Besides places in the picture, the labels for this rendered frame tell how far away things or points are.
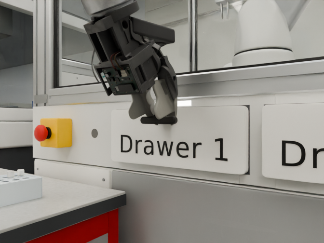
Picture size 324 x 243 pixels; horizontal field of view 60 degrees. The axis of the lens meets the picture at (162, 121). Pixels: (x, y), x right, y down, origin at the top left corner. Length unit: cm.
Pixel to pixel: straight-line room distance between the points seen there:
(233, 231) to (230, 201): 5
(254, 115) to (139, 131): 22
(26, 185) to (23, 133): 69
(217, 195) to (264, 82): 20
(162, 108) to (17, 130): 86
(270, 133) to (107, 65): 26
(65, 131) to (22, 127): 54
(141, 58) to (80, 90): 33
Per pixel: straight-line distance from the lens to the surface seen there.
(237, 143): 46
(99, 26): 40
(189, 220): 55
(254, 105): 47
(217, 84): 50
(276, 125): 45
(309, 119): 44
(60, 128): 71
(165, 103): 46
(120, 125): 59
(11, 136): 122
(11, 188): 56
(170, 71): 45
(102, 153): 66
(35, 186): 58
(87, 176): 70
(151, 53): 43
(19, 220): 48
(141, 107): 50
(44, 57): 85
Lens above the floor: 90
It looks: level
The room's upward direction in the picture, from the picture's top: straight up
